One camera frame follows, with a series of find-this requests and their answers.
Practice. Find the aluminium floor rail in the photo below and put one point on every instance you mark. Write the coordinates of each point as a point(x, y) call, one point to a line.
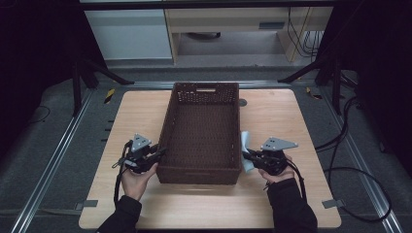
point(55, 161)
point(359, 161)
point(149, 84)

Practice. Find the person's right hand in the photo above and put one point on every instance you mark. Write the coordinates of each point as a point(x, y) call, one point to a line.
point(278, 176)

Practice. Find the light blue cloth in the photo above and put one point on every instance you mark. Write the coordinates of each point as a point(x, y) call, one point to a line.
point(245, 139)

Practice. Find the black metal stand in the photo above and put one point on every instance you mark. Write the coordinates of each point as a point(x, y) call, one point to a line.
point(77, 90)
point(336, 87)

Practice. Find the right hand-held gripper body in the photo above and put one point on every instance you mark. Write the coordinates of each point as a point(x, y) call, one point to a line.
point(272, 157)

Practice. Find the dark curtain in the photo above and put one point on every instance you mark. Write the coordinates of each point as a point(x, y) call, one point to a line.
point(32, 64)
point(385, 64)

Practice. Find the brown woven basket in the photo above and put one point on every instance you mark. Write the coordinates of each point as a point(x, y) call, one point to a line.
point(200, 139)

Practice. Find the grey tape strip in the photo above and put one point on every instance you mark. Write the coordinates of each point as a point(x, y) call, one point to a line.
point(87, 204)
point(333, 204)

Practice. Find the person's left hand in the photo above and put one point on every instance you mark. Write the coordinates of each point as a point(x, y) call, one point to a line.
point(136, 184)

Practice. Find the yellow black striped tape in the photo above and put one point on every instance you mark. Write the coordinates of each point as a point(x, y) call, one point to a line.
point(313, 93)
point(109, 96)

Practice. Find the white cabinet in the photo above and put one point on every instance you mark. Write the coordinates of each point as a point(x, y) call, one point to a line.
point(129, 34)

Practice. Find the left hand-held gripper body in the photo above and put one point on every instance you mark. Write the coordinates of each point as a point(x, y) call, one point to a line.
point(139, 155)

